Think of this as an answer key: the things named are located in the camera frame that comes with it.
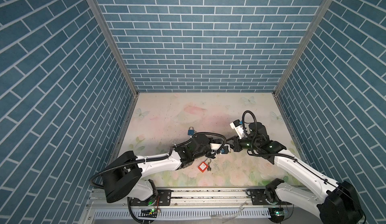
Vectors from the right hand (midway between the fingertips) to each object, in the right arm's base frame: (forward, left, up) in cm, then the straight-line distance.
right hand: (222, 141), depth 77 cm
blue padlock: (+14, +19, -16) cm, 29 cm away
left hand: (+1, +1, -1) cm, 1 cm away
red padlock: (-8, +9, -14) cm, 19 cm away
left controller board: (-32, +34, -18) cm, 50 cm away
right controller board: (-27, -27, -17) cm, 42 cm away
